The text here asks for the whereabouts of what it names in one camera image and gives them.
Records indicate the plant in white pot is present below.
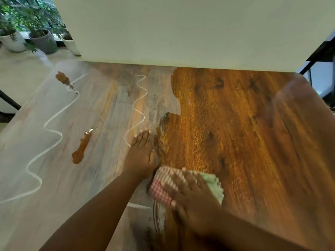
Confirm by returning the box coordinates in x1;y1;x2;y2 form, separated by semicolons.
0;15;28;53
52;21;82;56

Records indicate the person's left hand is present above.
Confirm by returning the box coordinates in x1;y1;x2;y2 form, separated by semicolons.
122;129;159;180

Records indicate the red checked cleaning cloth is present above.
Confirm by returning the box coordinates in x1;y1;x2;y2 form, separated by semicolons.
148;165;225;208

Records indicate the black window grille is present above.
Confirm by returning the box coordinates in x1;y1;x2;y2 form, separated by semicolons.
298;31;335;112

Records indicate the plant in grey pot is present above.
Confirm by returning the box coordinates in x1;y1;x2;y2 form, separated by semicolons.
15;0;59;55

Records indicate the wooden table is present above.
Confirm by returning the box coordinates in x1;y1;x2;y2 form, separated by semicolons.
0;60;335;251

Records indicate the person's right hand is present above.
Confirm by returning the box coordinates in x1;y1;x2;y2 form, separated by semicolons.
161;167;223;236

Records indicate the person's right forearm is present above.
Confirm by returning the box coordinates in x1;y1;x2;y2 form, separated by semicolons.
207;210;312;251

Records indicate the person's left forearm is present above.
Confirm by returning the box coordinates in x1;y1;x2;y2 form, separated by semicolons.
39;171;142;251

